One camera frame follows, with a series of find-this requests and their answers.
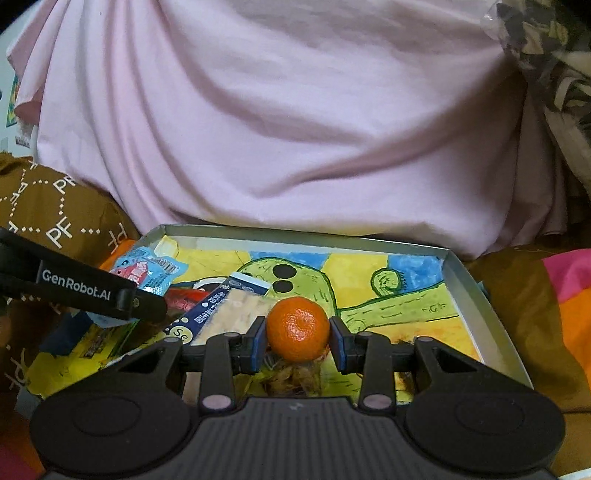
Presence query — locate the blue cracker packet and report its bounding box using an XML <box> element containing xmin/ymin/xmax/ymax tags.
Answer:
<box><xmin>165</xmin><ymin>272</ymin><xmax>272</xmax><ymax>346</ymax></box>

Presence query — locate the clear packet of brown snack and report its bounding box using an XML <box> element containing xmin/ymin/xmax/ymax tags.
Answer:
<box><xmin>259</xmin><ymin>355</ymin><xmax>333</xmax><ymax>398</ymax></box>

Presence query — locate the yellow snack packet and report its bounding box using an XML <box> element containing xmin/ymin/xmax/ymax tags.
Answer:
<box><xmin>69</xmin><ymin>320</ymin><xmax>141</xmax><ymax>363</ymax></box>

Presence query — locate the camouflage cloth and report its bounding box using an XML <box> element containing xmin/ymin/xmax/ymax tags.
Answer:
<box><xmin>480</xmin><ymin>0</ymin><xmax>591</xmax><ymax>195</ymax></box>

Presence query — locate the tangerine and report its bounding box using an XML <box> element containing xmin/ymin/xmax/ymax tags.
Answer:
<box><xmin>266</xmin><ymin>298</ymin><xmax>331</xmax><ymax>363</ymax></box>

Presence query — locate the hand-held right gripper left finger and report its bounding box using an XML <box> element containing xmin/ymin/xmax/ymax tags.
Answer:
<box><xmin>65</xmin><ymin>318</ymin><xmax>267</xmax><ymax>412</ymax></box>

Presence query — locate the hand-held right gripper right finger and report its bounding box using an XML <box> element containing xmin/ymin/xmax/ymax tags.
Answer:
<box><xmin>331</xmin><ymin>318</ymin><xmax>532</xmax><ymax>411</ymax></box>

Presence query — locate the brown patterned pillow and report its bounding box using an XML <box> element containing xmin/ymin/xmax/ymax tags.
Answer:
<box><xmin>0</xmin><ymin>152</ymin><xmax>141</xmax><ymax>402</ymax></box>

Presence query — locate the colourful cartoon blanket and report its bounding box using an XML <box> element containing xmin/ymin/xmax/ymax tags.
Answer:
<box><xmin>462</xmin><ymin>247</ymin><xmax>591</xmax><ymax>416</ymax></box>

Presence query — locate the grey tray with cartoon drawing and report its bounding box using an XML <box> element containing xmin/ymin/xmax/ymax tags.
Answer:
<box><xmin>25</xmin><ymin>224</ymin><xmax>535</xmax><ymax>406</ymax></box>

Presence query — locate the light blue snack packet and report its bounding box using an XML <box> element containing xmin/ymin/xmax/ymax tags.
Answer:
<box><xmin>112</xmin><ymin>246</ymin><xmax>189</xmax><ymax>296</ymax></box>

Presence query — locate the cartoon wall poster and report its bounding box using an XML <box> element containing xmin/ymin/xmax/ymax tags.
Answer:
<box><xmin>4</xmin><ymin>74</ymin><xmax>21</xmax><ymax>130</ymax></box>

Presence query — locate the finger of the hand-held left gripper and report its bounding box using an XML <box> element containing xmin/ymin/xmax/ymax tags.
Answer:
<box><xmin>121</xmin><ymin>288</ymin><xmax>168</xmax><ymax>323</ymax></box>

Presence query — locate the red snack packet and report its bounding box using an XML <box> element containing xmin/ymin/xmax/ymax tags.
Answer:
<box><xmin>164</xmin><ymin>287</ymin><xmax>206</xmax><ymax>319</ymax></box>

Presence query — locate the pink sheet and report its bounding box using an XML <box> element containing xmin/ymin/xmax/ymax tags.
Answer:
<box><xmin>9</xmin><ymin>0</ymin><xmax>591</xmax><ymax>259</ymax></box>

